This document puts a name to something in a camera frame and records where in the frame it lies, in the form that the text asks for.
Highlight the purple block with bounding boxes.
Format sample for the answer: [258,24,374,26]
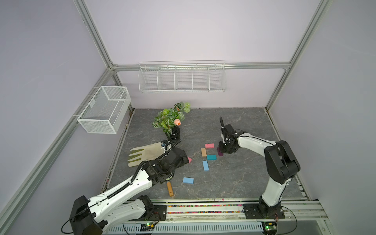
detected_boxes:
[217,147,223,156]

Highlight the teal block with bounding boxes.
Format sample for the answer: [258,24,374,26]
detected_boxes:
[207,155,217,161]

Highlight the light blue block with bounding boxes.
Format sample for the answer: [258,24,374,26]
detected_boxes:
[183,177,194,184]
[202,161,209,171]

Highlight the tan wooden block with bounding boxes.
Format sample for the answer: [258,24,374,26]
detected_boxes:
[201,148,207,157]

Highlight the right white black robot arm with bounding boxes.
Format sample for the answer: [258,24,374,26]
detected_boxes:
[218,121,301,215]

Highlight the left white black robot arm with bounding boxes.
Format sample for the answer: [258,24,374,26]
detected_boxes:
[67,147,191,235]

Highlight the beige garden glove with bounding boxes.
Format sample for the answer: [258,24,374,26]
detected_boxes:
[128,142,165,167]

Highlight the green artificial plant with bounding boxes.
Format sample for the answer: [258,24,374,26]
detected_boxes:
[152,101,191,137]

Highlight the green garden fork wooden handle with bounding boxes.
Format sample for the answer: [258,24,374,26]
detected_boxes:
[166,176,174,197]

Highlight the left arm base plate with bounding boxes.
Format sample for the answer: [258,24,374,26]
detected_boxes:
[131,205,167,221]

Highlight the white slotted cable duct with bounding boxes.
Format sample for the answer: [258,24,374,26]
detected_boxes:
[104,221,263,235]

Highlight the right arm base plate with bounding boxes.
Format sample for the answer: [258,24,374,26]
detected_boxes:
[242,203,285,219]

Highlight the white wire basket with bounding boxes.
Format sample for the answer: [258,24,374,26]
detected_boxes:
[77,86,131,134]

